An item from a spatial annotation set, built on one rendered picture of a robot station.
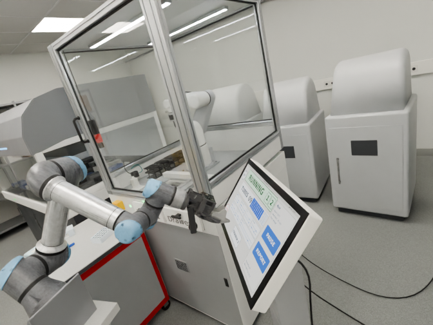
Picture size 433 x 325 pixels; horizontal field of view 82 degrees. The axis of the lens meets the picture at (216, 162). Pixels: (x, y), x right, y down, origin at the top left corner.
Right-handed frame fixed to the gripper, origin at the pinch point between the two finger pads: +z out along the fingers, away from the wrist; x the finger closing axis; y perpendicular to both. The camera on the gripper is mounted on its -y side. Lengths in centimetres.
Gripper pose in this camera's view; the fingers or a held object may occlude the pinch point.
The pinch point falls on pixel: (225, 221)
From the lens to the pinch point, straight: 104.5
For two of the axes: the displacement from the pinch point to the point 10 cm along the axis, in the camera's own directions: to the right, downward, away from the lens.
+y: 4.4, -8.8, -1.8
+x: -1.6, -2.8, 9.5
